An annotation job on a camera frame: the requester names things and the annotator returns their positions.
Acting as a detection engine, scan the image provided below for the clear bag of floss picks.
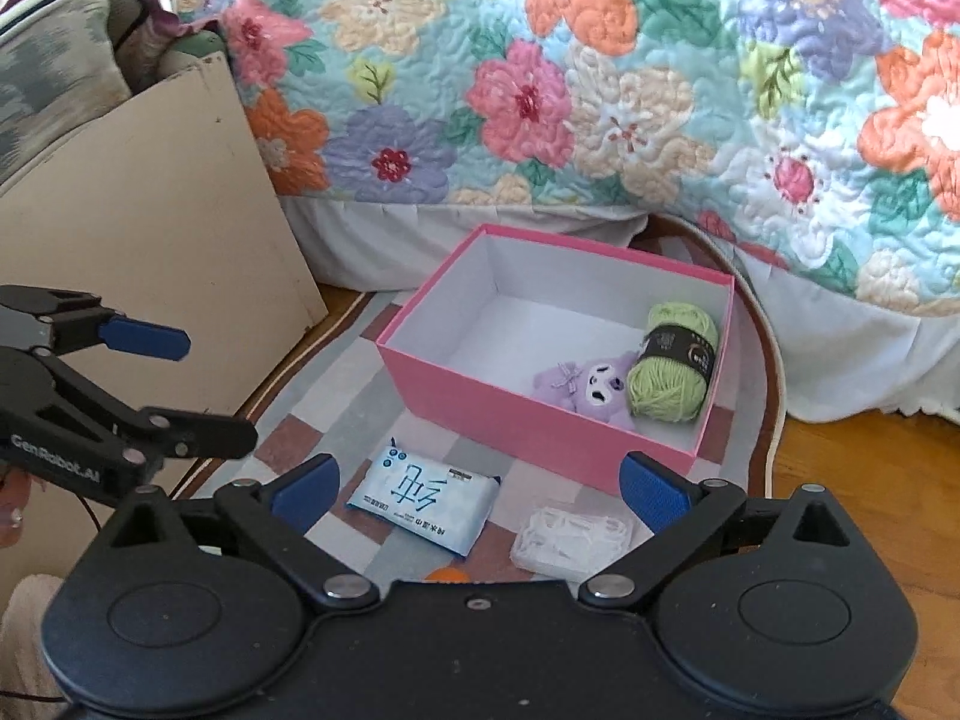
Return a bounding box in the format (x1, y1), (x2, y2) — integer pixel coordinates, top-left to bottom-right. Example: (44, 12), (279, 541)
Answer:
(510, 506), (635, 586)

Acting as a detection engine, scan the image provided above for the checkered rug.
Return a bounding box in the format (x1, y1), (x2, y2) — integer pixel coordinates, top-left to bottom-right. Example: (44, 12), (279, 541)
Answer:
(176, 214), (788, 586)

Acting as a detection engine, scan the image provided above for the floral quilt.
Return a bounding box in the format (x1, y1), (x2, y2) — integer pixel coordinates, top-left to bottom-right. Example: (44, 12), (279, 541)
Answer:
(169, 0), (960, 316)

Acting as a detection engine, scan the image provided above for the blue white wet wipes packet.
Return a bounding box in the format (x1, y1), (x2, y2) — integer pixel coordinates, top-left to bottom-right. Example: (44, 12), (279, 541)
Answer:
(345, 435), (502, 557)

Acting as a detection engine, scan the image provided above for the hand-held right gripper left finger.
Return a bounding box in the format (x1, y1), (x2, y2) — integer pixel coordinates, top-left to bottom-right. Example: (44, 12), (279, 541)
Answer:
(105, 454), (380, 610)

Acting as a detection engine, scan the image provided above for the beige board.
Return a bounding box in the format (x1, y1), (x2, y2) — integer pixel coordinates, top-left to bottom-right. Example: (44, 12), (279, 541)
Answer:
(0, 52), (329, 601)

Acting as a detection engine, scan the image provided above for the person's left hand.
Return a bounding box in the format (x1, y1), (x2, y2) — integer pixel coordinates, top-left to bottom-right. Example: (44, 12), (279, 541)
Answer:
(0, 465), (35, 552)

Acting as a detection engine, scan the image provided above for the pink cardboard box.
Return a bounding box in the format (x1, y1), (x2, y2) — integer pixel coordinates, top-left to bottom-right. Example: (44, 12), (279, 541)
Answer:
(375, 223), (736, 500)

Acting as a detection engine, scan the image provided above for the green yarn ball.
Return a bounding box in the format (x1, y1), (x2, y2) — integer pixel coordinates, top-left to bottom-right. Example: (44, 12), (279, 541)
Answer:
(626, 302), (719, 421)

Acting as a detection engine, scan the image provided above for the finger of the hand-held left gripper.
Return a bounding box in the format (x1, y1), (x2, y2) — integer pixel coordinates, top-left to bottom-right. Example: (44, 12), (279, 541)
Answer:
(0, 349), (260, 466)
(0, 285), (191, 362)

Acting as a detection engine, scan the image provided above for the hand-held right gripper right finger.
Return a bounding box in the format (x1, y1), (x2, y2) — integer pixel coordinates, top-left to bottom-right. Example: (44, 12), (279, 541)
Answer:
(577, 451), (863, 608)

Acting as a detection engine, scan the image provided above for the grey patterned pillow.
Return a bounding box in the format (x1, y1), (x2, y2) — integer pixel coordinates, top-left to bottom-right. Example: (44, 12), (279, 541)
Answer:
(0, 0), (136, 188)

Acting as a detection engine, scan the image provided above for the purple plush toy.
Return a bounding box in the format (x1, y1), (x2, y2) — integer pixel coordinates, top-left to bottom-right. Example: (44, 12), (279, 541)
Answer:
(532, 349), (638, 432)

